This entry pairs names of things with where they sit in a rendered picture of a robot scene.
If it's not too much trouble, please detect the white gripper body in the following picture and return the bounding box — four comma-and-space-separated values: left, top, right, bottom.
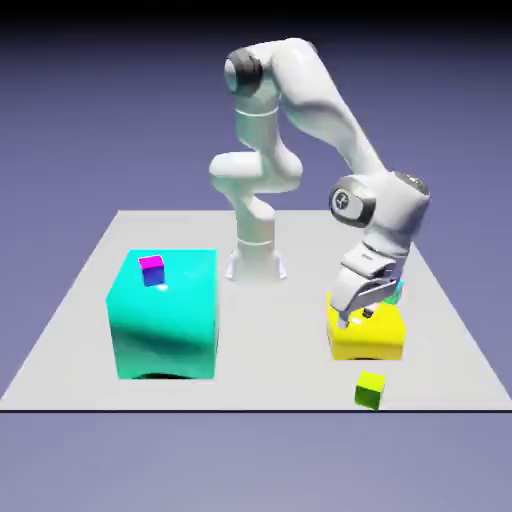
330, 264, 402, 318

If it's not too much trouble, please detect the large cyan box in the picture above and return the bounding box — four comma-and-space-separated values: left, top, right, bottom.
105, 248, 221, 381

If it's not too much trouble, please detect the small magenta cube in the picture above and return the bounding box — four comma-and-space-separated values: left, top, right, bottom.
138, 254, 166, 288

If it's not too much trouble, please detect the large yellow box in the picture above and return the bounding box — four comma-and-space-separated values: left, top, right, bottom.
325, 291, 408, 362

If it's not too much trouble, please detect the small green cube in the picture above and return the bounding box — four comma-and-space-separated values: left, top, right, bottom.
353, 369, 387, 412

